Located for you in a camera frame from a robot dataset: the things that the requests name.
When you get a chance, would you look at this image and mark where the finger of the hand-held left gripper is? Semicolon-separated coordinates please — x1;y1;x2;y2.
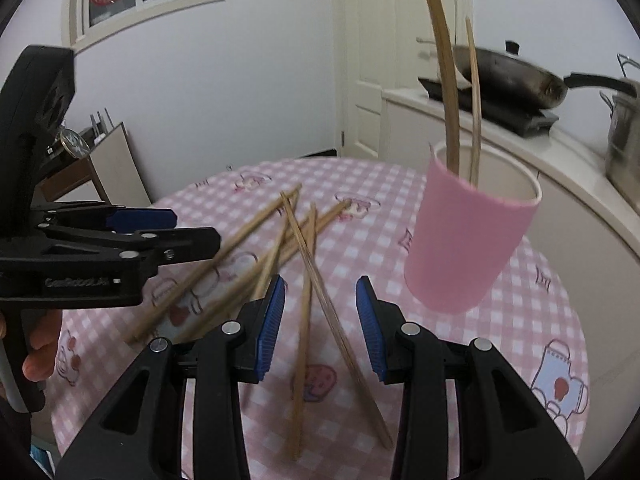
46;226;222;281
30;202;178;235

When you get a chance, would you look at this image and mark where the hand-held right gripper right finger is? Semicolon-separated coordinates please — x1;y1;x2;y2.
355;275;586;480

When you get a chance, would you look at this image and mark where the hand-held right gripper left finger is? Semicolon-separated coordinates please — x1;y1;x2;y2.
56;274;287;480

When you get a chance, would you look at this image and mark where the wooden chopstick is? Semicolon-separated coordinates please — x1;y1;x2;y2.
279;190;395;451
124;185;303;346
175;199;353;343
414;0;461;175
290;203;319;463
465;16;483;188
242;217;293;408

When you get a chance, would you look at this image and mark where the pink cup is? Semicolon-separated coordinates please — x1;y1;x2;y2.
404;141;543;315

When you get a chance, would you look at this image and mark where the person's left hand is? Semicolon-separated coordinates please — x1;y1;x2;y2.
22;309;64;387

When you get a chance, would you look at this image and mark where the beige cabinet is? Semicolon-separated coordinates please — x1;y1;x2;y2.
39;121;152;207

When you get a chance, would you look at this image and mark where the pink checked tablecloth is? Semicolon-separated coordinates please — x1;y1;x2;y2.
50;156;591;480

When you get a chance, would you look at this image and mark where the white framed window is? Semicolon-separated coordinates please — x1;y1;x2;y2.
62;0;228;53

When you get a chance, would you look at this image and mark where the black induction cooker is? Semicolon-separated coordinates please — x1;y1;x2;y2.
417;76;560;137

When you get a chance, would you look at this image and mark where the white door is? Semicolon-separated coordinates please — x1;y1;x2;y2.
344;0;476;161

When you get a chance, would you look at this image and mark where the steel stock pot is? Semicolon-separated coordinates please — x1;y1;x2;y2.
599;52;640;202

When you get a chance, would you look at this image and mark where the steel wok with black handle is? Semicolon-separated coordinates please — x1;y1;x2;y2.
451;40;638;111

